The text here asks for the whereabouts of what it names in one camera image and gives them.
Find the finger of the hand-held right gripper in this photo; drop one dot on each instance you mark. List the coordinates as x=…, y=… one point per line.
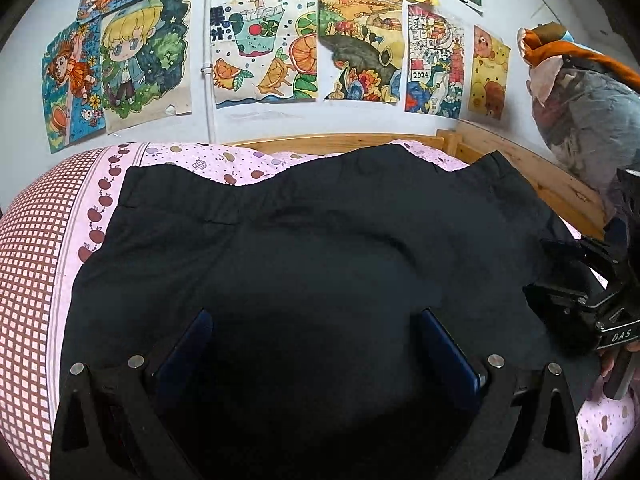
x=582, y=255
x=560, y=310

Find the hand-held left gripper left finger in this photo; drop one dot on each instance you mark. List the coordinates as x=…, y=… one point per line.
x=187, y=347

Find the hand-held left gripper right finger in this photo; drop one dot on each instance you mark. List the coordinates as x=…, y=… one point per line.
x=445, y=350

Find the black pants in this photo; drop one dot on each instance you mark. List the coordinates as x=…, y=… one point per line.
x=325, y=240

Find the clear bag of clothes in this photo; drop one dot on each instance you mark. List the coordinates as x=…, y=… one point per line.
x=585, y=115

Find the person's right hand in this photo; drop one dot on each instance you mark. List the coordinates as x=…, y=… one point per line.
x=606, y=363

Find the apple print bedsheet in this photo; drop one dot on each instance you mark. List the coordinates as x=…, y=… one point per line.
x=30, y=270

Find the yellow bear drawing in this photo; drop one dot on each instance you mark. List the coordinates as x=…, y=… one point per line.
x=489, y=72

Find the orange cloth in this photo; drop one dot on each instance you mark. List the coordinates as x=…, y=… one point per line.
x=575, y=50

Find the red tower drawing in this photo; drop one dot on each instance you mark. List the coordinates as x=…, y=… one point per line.
x=434, y=60

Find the orange-haired girl drawing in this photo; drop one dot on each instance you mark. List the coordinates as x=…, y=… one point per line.
x=70, y=85

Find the blond child drawing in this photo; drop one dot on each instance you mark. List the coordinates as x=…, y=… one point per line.
x=142, y=60

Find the dark hill landscape drawing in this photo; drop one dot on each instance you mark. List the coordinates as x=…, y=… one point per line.
x=360, y=40

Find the fruit juice drawing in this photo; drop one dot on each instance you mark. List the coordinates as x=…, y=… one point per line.
x=262, y=45

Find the wooden bed frame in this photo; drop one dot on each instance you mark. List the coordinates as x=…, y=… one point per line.
x=525, y=160

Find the white wall pipe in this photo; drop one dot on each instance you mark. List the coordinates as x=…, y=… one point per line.
x=209, y=60

